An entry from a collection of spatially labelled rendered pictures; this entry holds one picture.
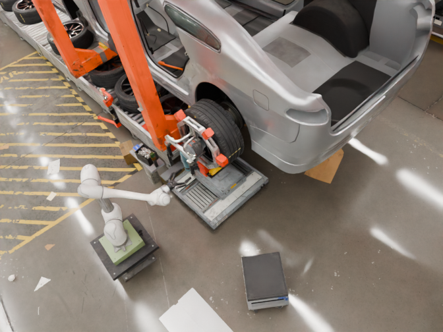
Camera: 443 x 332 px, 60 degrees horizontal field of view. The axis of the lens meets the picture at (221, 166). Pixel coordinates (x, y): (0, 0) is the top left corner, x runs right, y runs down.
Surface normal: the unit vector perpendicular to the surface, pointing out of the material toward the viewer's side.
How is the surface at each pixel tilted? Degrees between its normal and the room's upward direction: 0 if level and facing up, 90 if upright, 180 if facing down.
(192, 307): 0
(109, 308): 0
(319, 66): 21
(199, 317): 0
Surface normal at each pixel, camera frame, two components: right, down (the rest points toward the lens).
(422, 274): -0.12, -0.62
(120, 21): 0.67, 0.52
